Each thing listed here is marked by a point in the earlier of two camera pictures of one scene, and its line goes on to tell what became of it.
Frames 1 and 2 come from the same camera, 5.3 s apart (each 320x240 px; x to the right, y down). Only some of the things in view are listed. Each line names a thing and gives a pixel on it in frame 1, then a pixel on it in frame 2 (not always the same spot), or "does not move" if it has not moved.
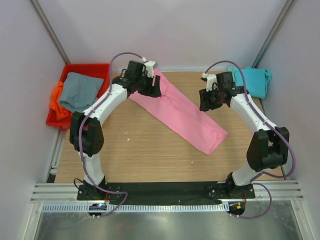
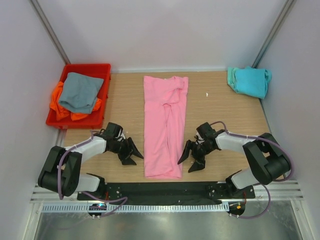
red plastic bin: [100, 71] does not move
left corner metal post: [51, 31] does not move
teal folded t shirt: [256, 80] does not move
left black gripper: [152, 91] → [130, 146]
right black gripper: [205, 105] → [200, 163]
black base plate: [166, 191] does not move
